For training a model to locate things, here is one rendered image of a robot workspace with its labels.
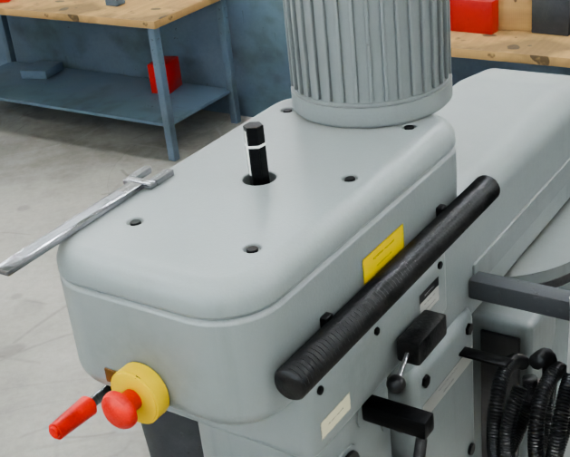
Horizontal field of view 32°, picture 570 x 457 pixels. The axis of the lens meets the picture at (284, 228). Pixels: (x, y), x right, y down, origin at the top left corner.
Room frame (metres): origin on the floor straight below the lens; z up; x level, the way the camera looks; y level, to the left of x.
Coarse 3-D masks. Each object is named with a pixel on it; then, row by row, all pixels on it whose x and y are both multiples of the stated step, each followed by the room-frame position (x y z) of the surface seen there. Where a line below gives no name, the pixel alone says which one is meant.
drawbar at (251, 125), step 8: (248, 128) 0.97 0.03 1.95; (256, 128) 0.97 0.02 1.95; (248, 136) 0.97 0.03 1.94; (256, 136) 0.97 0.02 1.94; (264, 136) 0.98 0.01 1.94; (248, 144) 0.97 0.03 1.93; (256, 144) 0.97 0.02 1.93; (248, 152) 0.98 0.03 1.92; (256, 152) 0.97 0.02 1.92; (264, 152) 0.98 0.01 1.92; (256, 160) 0.97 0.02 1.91; (264, 160) 0.98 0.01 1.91; (256, 168) 0.97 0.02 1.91; (264, 168) 0.97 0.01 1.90; (256, 176) 0.97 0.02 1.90; (264, 176) 0.97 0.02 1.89; (256, 184) 0.97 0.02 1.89; (264, 184) 0.97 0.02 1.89
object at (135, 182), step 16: (144, 176) 1.02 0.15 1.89; (160, 176) 1.00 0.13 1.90; (112, 192) 0.97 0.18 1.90; (128, 192) 0.97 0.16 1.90; (96, 208) 0.93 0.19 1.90; (112, 208) 0.94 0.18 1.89; (64, 224) 0.90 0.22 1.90; (80, 224) 0.90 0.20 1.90; (48, 240) 0.87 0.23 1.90; (16, 256) 0.85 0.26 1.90; (32, 256) 0.85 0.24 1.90; (0, 272) 0.82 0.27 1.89
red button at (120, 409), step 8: (112, 392) 0.77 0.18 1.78; (128, 392) 0.78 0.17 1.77; (104, 400) 0.77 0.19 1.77; (112, 400) 0.77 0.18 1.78; (120, 400) 0.76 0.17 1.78; (128, 400) 0.77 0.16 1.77; (136, 400) 0.78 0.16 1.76; (104, 408) 0.77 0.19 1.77; (112, 408) 0.76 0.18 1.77; (120, 408) 0.76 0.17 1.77; (128, 408) 0.76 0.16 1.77; (136, 408) 0.78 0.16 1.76; (112, 416) 0.76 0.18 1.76; (120, 416) 0.76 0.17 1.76; (128, 416) 0.76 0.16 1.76; (136, 416) 0.76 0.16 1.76; (112, 424) 0.77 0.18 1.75; (120, 424) 0.76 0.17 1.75; (128, 424) 0.76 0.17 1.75
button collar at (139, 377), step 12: (120, 372) 0.80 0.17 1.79; (132, 372) 0.79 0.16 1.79; (144, 372) 0.79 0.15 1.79; (120, 384) 0.80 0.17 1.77; (132, 384) 0.79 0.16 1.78; (144, 384) 0.78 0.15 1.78; (156, 384) 0.78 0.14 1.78; (144, 396) 0.78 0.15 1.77; (156, 396) 0.77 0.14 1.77; (168, 396) 0.78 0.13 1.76; (144, 408) 0.78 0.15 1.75; (156, 408) 0.77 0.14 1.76; (144, 420) 0.78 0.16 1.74
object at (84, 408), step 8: (96, 392) 0.88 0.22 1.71; (104, 392) 0.88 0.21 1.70; (80, 400) 0.86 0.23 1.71; (88, 400) 0.86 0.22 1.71; (96, 400) 0.87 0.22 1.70; (72, 408) 0.85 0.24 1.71; (80, 408) 0.85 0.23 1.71; (88, 408) 0.86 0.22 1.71; (96, 408) 0.86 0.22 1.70; (64, 416) 0.84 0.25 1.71; (72, 416) 0.84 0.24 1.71; (80, 416) 0.85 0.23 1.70; (88, 416) 0.85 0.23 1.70; (56, 424) 0.83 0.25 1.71; (64, 424) 0.83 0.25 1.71; (72, 424) 0.84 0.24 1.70; (80, 424) 0.84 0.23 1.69; (56, 432) 0.82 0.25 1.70; (64, 432) 0.83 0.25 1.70
